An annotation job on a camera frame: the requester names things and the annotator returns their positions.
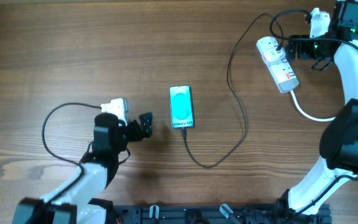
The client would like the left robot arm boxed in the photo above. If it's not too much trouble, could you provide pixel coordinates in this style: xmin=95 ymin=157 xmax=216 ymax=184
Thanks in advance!
xmin=13 ymin=112 xmax=153 ymax=223

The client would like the black USB charging cable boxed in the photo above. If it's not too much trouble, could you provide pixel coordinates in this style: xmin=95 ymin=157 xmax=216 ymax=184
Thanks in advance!
xmin=180 ymin=12 xmax=285 ymax=169

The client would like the right black camera cable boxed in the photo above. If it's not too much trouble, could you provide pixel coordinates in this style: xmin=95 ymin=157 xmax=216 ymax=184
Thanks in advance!
xmin=269 ymin=8 xmax=358 ymax=218

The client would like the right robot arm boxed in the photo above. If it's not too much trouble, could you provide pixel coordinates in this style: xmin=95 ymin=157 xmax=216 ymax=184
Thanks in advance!
xmin=272 ymin=1 xmax=358 ymax=223

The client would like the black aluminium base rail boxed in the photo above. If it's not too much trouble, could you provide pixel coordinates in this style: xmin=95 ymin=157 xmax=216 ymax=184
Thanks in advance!
xmin=109 ymin=204 xmax=333 ymax=224

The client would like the left black camera cable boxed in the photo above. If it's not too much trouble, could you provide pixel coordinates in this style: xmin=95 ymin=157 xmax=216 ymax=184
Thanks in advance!
xmin=41 ymin=102 xmax=132 ymax=203

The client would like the white power strip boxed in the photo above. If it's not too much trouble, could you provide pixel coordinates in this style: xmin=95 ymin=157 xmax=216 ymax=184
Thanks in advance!
xmin=256 ymin=36 xmax=299 ymax=93

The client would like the turquoise screen Galaxy smartphone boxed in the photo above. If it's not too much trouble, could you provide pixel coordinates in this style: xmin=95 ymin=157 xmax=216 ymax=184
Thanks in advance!
xmin=169 ymin=85 xmax=195 ymax=129

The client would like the white USB charger plug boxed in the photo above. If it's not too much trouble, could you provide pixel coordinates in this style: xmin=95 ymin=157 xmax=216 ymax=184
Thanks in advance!
xmin=262 ymin=47 xmax=285 ymax=63

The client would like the black camera cable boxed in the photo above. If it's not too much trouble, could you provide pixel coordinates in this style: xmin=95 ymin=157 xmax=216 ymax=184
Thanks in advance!
xmin=41 ymin=102 xmax=132 ymax=203
xmin=269 ymin=8 xmax=358 ymax=218

